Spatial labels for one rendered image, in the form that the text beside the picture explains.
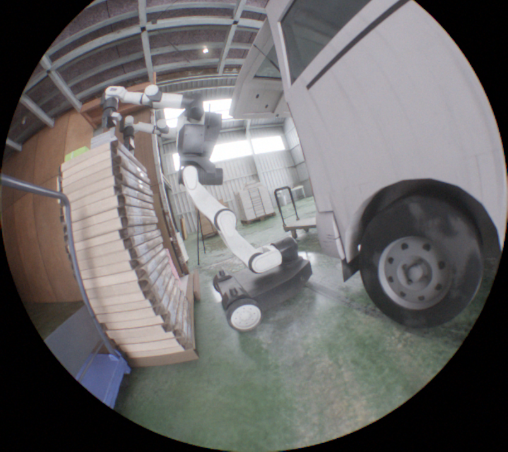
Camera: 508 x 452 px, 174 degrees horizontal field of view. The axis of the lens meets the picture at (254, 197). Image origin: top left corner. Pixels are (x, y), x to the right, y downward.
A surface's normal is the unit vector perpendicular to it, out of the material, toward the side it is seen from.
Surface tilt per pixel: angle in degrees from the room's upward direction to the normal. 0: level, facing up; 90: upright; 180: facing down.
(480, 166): 92
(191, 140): 101
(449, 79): 90
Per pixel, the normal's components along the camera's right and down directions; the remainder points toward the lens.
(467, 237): -0.82, 0.03
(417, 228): -0.89, 0.31
